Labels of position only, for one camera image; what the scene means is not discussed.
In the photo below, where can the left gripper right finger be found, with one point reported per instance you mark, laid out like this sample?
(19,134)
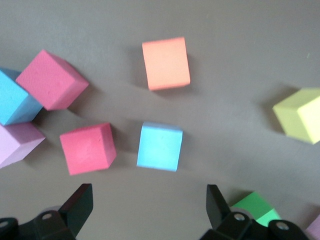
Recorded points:
(217,210)

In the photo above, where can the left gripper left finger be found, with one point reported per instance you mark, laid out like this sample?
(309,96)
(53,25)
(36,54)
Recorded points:
(77,207)

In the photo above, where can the blue foam cube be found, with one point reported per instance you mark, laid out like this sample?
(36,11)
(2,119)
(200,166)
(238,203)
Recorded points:
(15,100)
(158,147)

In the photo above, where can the pink foam cube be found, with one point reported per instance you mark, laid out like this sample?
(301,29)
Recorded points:
(314,227)
(15,142)

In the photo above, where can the orange foam cube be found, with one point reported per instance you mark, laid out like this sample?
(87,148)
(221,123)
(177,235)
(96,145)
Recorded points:
(166,63)

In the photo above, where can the green foam cube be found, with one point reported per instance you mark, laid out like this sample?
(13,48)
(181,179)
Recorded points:
(255,205)

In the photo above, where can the red foam cube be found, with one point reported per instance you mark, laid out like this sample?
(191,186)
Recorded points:
(87,148)
(50,80)

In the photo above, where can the yellow foam cube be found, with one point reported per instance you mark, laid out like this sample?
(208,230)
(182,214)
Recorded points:
(297,115)

